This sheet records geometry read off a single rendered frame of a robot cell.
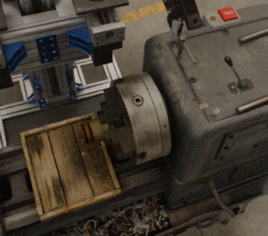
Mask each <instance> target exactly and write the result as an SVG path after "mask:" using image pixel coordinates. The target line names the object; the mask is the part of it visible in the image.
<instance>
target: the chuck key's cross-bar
mask: <svg viewBox="0 0 268 236"><path fill-rule="evenodd" d="M180 36H181V34H180V32H179V31H178V30H177V37H178V39H179V37H180ZM182 45H183V46H184V48H185V50H186V52H187V54H188V56H189V57H190V60H191V62H192V63H193V64H194V65H195V64H196V61H195V59H194V57H193V55H192V53H191V51H190V50H189V48H188V47H187V44H186V43H185V42H183V43H182Z"/></svg>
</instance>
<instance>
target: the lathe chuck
mask: <svg viewBox="0 0 268 236"><path fill-rule="evenodd" d="M116 81H122V82H123V83H121V84H119V83H118V84H116V89H117V94H118V99H119V103H120V108H121V113H122V117H119V118H116V119H115V120H118V119H122V118H124V122H125V125H126V130H127V132H128V134H129V136H130V139H131V141H132V143H133V146H134V148H135V149H136V152H137V154H141V152H145V157H144V158H141V159H140V158H139V159H137V157H136V156H134V157H130V158H129V159H130V160H131V162H132V163H133V164H136V165H138V164H141V163H144V162H147V161H150V160H153V159H156V158H160V157H161V155H162V150H163V144H162V134H161V130H160V124H159V119H158V117H157V115H156V111H155V109H154V105H153V101H152V100H151V97H150V94H149V92H148V90H147V88H146V86H145V84H144V82H143V81H142V79H141V77H140V76H139V75H137V74H133V75H128V76H124V77H121V78H117V79H113V80H112V81H111V82H110V83H109V88H110V87H114V82H116ZM135 96H140V97H142V99H143V103H142V104H141V105H135V104H134V103H133V101H132V100H133V98H134V97H135Z"/></svg>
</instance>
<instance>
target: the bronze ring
mask: <svg viewBox="0 0 268 236"><path fill-rule="evenodd" d="M80 126H81V131H82V134H83V138H84V141H85V143H86V145H87V144H91V143H92V142H94V143H98V142H101V141H103V142H104V141H105V137H104V134H103V133H105V132H107V131H110V127H109V124H108V121H105V122H100V120H99V118H98V117H96V118H95V119H91V120H88V122H87V123H86V122H84V123H82V124H80Z"/></svg>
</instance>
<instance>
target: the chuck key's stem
mask: <svg viewBox="0 0 268 236"><path fill-rule="evenodd" d="M186 39H187V37H186V36H185V35H181V36H180V37H179V42H178V52H177V56H176V58H177V60H182V55H183V53H182V52H183V51H184V46H183V45H182V43H183V42H186Z"/></svg>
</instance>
